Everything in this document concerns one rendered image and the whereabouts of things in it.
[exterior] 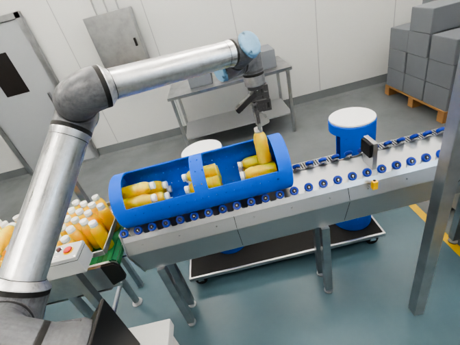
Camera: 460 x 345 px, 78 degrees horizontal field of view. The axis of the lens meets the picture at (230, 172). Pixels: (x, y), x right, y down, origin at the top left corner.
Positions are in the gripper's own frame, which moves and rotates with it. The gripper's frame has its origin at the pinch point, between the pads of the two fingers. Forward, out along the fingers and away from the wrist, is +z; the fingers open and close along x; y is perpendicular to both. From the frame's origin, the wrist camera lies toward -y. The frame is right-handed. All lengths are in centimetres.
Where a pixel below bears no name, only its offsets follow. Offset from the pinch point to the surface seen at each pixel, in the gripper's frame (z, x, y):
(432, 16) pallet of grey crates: 12, 203, 231
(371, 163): 33, -3, 54
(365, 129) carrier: 29, 25, 65
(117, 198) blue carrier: 13, -11, -72
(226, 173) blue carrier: 27.9, 12.0, -20.8
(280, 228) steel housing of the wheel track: 58, -9, 1
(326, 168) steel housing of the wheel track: 37, 7, 35
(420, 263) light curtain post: 84, -31, 68
